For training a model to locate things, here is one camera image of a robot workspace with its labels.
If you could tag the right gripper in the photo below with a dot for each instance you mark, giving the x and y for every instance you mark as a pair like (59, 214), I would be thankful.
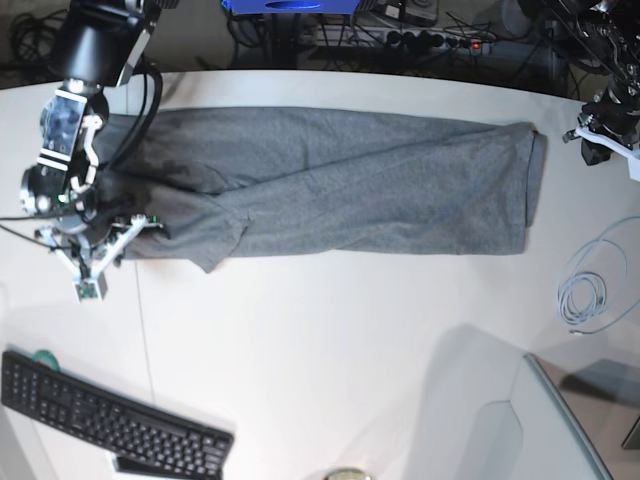
(89, 207)

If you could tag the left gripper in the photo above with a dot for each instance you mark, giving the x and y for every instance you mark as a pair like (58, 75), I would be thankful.
(612, 115)

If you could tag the grey t-shirt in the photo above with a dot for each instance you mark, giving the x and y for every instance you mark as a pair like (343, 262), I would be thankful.
(253, 182)

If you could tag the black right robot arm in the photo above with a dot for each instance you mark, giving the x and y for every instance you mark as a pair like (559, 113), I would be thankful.
(72, 186)

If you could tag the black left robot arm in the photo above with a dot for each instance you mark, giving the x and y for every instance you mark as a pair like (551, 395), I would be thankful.
(600, 38)

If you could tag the green tape roll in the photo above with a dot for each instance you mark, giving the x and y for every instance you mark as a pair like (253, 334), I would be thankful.
(47, 359)

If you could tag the black keyboard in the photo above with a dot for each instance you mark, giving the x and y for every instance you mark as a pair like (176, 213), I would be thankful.
(160, 442)

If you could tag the black power strip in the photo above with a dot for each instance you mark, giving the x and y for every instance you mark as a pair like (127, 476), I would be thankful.
(415, 41)

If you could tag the blue box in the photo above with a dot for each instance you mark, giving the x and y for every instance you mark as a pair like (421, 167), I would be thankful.
(246, 7)

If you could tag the grey monitor edge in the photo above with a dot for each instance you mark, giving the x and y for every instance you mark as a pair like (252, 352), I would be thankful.
(603, 395)

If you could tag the round brass object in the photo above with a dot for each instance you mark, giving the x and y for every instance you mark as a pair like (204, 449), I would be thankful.
(348, 473)

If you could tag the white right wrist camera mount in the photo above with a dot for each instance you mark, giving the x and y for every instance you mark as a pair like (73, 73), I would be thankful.
(97, 260)

